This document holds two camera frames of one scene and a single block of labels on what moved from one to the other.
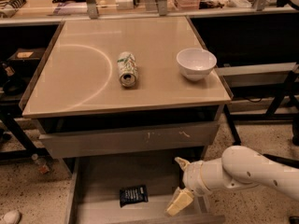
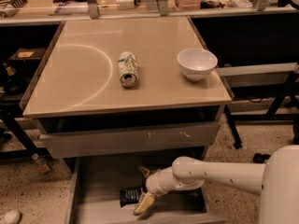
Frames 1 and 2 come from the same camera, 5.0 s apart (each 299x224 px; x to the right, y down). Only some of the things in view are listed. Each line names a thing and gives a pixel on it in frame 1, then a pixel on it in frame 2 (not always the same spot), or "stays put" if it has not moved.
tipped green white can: (128, 69) stays put
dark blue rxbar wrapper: (133, 195) stays put
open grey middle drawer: (94, 184) stays put
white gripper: (191, 176) → (154, 182)
